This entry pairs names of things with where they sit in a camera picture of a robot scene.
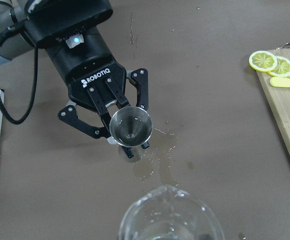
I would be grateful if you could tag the clear glass measuring cup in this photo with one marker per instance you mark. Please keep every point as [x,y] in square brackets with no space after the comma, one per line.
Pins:
[169,213]

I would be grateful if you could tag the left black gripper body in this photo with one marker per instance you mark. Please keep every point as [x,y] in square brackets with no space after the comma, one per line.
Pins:
[87,65]

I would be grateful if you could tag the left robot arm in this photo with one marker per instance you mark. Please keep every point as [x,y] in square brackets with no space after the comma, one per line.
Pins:
[13,44]

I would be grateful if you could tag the steel double jigger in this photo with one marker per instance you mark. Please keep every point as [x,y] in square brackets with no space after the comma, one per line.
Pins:
[130,127]

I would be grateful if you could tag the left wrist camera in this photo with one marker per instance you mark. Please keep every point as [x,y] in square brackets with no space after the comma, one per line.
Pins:
[50,22]

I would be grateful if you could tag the middle lemon slice in row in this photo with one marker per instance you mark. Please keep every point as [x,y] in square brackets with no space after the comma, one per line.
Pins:
[282,68]

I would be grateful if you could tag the end lemon slice in row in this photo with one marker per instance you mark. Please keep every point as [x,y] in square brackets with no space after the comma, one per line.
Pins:
[263,61]

